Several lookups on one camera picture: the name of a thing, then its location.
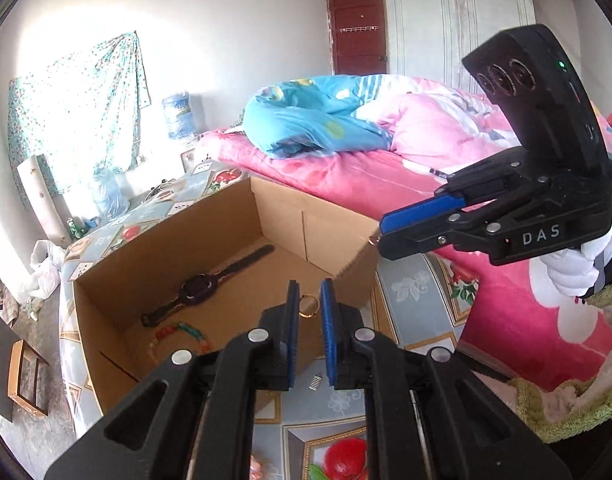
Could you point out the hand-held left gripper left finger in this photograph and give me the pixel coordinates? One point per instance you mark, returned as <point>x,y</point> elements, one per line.
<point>295,340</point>

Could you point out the white paper roll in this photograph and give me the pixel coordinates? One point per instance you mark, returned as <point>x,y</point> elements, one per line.
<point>41,200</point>

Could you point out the dark red door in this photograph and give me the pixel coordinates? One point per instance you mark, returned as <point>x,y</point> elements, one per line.
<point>356,30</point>

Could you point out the white plastic bag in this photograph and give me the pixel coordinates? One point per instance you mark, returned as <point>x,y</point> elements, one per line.
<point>43,270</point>

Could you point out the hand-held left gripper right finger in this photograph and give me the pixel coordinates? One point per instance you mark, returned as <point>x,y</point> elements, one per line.
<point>327,340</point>

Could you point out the clear plastic bottle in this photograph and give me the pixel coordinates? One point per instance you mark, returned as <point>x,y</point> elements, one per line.
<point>108,195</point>

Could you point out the large blue water jug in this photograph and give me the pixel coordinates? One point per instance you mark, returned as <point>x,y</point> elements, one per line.
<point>178,117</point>

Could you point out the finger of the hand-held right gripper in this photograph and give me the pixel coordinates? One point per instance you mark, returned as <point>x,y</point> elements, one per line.
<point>400,247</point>
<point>425,212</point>

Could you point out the white wardrobe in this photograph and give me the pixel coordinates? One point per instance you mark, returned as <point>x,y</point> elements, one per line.
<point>435,20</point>

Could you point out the pink floral blanket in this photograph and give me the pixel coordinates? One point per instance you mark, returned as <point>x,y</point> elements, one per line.
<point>336,175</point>

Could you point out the wooden stool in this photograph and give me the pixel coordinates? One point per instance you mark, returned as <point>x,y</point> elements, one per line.
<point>16,360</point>

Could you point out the light pink quilt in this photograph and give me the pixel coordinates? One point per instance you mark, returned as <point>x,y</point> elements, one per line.
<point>435,120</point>

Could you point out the brown cardboard box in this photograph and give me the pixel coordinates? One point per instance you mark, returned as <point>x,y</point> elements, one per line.
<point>306,235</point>

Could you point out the floral curtain cloth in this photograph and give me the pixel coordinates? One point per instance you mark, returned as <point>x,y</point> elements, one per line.
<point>81,110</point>

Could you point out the gold hoop earring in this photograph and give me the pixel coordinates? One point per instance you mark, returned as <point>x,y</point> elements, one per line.
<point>373,240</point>
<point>300,306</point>

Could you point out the person's right hand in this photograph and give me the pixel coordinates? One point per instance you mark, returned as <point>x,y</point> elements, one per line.
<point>570,275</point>

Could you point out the small metal spring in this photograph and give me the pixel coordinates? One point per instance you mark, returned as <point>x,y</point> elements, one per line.
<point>313,382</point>

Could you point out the blue patterned quilt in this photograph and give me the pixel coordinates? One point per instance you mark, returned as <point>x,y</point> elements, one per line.
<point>306,120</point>

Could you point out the small printed carton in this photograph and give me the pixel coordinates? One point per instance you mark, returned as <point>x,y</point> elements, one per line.
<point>188,161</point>

